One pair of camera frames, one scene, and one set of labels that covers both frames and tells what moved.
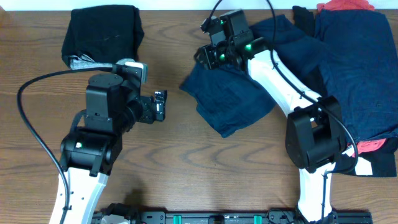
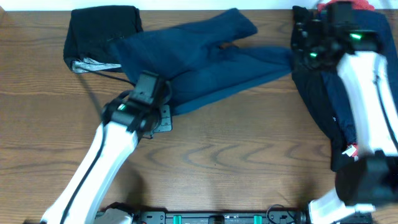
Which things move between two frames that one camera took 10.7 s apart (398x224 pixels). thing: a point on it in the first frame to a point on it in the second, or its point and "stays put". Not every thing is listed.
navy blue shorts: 230,99 to 193,59
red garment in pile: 346,5 stays put
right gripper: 209,60 to 300,51
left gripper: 151,108 to 167,113
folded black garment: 98,37 stays put
